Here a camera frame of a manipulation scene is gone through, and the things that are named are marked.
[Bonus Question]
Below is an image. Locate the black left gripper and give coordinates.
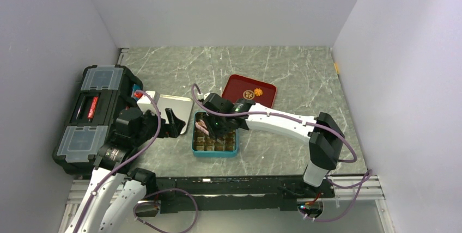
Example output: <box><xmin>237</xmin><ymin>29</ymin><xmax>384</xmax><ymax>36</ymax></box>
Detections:
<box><xmin>132</xmin><ymin>107</ymin><xmax>185</xmax><ymax>146</ymax></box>

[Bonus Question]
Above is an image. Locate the silver tin lid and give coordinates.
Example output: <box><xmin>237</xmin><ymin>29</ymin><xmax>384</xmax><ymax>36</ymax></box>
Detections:
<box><xmin>157</xmin><ymin>94</ymin><xmax>193</xmax><ymax>135</ymax></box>

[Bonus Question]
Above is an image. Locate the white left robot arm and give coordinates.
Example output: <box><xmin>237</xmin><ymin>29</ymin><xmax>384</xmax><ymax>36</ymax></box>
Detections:
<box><xmin>65</xmin><ymin>108</ymin><xmax>186</xmax><ymax>232</ymax></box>

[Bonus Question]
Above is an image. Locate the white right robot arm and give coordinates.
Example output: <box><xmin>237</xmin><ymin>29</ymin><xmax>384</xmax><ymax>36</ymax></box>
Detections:
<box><xmin>199</xmin><ymin>93</ymin><xmax>345</xmax><ymax>198</ymax></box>

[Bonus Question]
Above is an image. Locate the blue cookie tin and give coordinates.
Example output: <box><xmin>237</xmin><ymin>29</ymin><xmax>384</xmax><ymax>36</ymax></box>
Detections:
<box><xmin>191</xmin><ymin>112</ymin><xmax>239</xmax><ymax>157</ymax></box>

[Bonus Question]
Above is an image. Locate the red lacquer tray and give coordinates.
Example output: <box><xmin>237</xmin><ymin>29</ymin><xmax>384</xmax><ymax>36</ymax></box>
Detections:
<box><xmin>221</xmin><ymin>74</ymin><xmax>277</xmax><ymax>108</ymax></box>

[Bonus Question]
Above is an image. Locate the orange flower cookie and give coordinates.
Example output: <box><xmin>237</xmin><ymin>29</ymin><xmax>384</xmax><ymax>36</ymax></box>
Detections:
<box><xmin>253</xmin><ymin>88</ymin><xmax>263</xmax><ymax>97</ymax></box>

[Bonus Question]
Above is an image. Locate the black plastic toolbox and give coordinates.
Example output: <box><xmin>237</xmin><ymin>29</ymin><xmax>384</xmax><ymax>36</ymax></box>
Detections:
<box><xmin>52</xmin><ymin>65</ymin><xmax>143</xmax><ymax>175</ymax></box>

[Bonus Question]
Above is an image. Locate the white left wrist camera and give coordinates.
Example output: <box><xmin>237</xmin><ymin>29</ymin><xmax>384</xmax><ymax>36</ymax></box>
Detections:
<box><xmin>134</xmin><ymin>91</ymin><xmax>160</xmax><ymax>114</ymax></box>

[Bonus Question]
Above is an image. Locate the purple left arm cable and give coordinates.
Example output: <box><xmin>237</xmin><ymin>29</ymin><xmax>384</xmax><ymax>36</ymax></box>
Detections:
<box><xmin>70</xmin><ymin>90</ymin><xmax>199</xmax><ymax>233</ymax></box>

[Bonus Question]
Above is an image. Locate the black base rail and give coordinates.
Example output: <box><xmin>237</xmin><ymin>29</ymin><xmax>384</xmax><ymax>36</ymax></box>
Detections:
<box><xmin>156</xmin><ymin>175</ymin><xmax>320</xmax><ymax>213</ymax></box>

